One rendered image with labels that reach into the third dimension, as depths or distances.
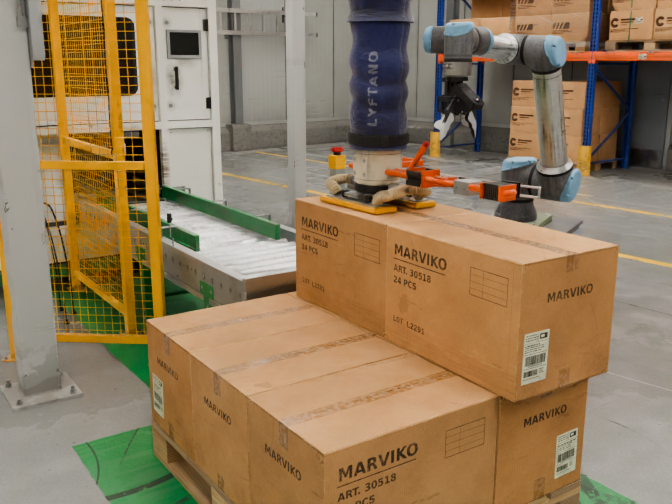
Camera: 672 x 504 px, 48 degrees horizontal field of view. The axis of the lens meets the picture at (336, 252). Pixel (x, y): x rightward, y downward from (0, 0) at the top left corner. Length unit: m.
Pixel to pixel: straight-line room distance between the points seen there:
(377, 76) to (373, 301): 0.78
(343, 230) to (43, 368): 1.61
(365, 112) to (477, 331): 0.93
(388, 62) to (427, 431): 1.29
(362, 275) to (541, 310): 0.75
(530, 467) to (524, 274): 0.67
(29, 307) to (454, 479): 2.09
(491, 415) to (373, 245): 0.72
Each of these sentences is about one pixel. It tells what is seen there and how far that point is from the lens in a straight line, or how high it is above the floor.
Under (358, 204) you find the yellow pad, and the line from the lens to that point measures 2.73.
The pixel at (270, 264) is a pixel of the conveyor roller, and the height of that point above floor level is 0.53.
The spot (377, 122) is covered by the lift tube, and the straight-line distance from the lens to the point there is 2.72.
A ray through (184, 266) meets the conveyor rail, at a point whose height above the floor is 0.52.
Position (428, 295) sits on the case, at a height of 0.76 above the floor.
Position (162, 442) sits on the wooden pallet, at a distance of 2.97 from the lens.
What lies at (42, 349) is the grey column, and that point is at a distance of 3.65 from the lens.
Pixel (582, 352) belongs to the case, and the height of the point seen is 0.64.
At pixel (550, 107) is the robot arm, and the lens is 3.20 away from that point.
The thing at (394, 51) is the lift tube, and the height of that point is 1.50.
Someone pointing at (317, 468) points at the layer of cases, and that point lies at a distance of 1.94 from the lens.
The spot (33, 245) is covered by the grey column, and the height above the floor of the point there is 0.70.
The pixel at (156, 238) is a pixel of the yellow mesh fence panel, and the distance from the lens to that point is 3.74.
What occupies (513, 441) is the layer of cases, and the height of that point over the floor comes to 0.38.
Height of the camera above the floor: 1.46
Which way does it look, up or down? 14 degrees down
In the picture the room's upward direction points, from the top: straight up
